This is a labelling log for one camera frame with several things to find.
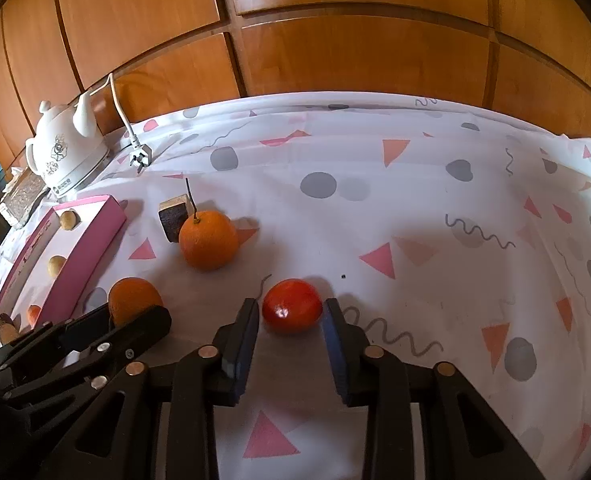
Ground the silver kettle base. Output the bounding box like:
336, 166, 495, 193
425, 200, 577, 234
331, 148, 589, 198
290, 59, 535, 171
50, 152, 111, 198

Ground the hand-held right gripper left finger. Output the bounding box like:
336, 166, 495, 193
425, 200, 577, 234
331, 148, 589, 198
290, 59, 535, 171
40, 297, 261, 480

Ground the gold patterned tissue box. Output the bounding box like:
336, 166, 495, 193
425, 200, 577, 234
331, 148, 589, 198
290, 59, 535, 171
0, 167, 46, 228

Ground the round orange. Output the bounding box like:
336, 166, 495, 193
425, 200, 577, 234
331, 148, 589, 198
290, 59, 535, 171
108, 277, 164, 328

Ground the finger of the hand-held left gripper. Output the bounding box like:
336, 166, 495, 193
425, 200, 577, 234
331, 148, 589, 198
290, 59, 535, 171
5, 306, 172, 412
0, 304, 112, 372

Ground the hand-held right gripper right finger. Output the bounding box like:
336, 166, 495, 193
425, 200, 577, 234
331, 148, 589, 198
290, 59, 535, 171
323, 297, 546, 480

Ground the white patterned tablecloth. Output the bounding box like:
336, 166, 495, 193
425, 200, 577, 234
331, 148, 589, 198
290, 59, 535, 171
0, 91, 591, 480

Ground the white floral ceramic kettle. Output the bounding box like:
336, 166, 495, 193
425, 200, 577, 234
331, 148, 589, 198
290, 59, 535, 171
24, 94, 107, 193

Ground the orange with stem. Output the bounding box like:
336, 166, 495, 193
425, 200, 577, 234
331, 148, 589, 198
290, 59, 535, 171
178, 178, 239, 271

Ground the red cherry tomato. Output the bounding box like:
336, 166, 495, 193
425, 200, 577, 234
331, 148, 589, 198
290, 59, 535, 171
262, 278, 323, 336

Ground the pink shallow cardboard tray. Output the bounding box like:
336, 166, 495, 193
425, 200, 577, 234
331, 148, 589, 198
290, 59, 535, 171
0, 195, 127, 347

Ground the white power cord with plug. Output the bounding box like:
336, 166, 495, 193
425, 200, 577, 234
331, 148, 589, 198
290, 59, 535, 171
82, 72, 153, 173

